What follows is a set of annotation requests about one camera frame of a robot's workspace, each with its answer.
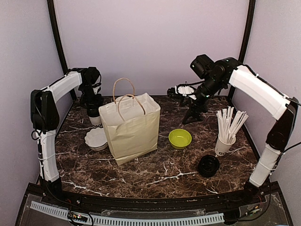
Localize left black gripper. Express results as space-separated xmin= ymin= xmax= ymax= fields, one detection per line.
xmin=79 ymin=82 xmax=104 ymax=111

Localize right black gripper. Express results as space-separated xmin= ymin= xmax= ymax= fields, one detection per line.
xmin=179 ymin=75 xmax=225 ymax=124

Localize black plastic cup lid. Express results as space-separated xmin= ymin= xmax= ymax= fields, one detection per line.
xmin=87 ymin=108 xmax=100 ymax=118

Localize white paper cup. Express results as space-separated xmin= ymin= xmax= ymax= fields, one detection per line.
xmin=89 ymin=115 xmax=103 ymax=128

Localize beige paper bag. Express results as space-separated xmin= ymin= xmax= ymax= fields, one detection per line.
xmin=98 ymin=91 xmax=161 ymax=165

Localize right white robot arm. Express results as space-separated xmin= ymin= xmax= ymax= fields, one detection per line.
xmin=182 ymin=54 xmax=300 ymax=204

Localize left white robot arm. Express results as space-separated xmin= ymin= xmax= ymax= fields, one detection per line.
xmin=31 ymin=67 xmax=103 ymax=183

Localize green bowl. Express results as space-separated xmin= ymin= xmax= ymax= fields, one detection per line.
xmin=168 ymin=129 xmax=192 ymax=150

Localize bundle of wrapped straws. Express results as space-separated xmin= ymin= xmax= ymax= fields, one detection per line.
xmin=216 ymin=106 xmax=248 ymax=144

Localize white scalloped bowl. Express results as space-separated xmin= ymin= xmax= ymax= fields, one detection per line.
xmin=84 ymin=127 xmax=108 ymax=151

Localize white cup holding straws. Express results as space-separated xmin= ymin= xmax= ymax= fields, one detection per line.
xmin=214 ymin=134 xmax=236 ymax=156

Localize stack of black lids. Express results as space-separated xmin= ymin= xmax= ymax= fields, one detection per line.
xmin=198 ymin=155 xmax=220 ymax=178

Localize black table edge rail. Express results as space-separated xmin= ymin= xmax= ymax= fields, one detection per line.
xmin=25 ymin=182 xmax=280 ymax=214

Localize left black frame post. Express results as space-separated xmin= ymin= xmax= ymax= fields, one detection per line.
xmin=46 ymin=0 xmax=71 ymax=73

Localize black frame post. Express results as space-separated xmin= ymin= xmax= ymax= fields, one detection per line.
xmin=238 ymin=0 xmax=256 ymax=63
xmin=46 ymin=0 xmax=71 ymax=73

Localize grey slotted cable duct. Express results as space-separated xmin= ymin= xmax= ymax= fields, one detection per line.
xmin=30 ymin=201 xmax=224 ymax=226

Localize right black frame post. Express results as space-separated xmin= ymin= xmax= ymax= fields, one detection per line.
xmin=238 ymin=0 xmax=256 ymax=63

